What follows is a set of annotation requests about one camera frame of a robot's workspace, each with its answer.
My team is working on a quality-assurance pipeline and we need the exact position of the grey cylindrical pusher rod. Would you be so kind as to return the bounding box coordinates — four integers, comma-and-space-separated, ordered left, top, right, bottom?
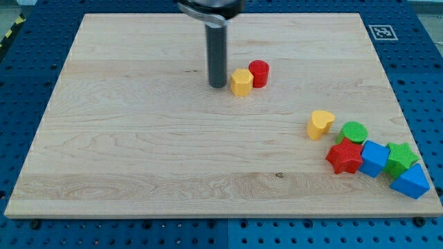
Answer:
205, 23, 227, 88

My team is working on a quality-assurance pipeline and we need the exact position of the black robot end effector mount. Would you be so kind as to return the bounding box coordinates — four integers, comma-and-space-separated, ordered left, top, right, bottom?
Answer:
177, 0, 245, 28

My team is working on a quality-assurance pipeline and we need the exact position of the yellow hexagon block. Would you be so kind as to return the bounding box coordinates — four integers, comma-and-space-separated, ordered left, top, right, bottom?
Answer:
230, 68, 253, 97

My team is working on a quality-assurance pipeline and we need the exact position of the yellow heart block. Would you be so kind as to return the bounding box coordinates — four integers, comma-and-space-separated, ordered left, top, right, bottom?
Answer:
307, 110, 335, 140

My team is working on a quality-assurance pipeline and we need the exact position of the red cylinder block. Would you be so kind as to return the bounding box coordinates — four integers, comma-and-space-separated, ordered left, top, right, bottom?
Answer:
248, 60, 270, 88

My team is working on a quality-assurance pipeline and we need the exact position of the light wooden board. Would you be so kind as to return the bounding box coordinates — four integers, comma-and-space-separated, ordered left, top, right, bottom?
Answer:
5, 13, 442, 219

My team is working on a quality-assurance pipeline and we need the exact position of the white fiducial marker tag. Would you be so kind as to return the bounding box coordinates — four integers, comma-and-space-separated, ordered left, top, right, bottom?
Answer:
369, 24, 398, 41

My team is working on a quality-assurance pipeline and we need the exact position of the green cylinder block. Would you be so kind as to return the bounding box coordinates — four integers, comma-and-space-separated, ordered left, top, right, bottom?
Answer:
336, 121, 368, 144

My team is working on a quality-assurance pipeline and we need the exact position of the red star block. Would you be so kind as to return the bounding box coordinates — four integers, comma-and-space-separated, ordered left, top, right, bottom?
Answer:
325, 138, 363, 174

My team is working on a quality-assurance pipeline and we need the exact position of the blue cube block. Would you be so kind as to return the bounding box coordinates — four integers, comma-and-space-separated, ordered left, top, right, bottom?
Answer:
359, 140, 390, 178

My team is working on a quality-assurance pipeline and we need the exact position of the green star block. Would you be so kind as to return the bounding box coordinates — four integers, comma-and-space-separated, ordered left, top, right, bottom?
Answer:
383, 142, 419, 178

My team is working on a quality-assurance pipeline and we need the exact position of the blue triangle block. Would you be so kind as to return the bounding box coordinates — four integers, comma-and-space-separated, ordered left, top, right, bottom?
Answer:
390, 163, 430, 199

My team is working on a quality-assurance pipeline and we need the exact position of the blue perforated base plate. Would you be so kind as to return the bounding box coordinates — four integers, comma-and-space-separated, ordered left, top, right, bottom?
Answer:
1, 0, 442, 248

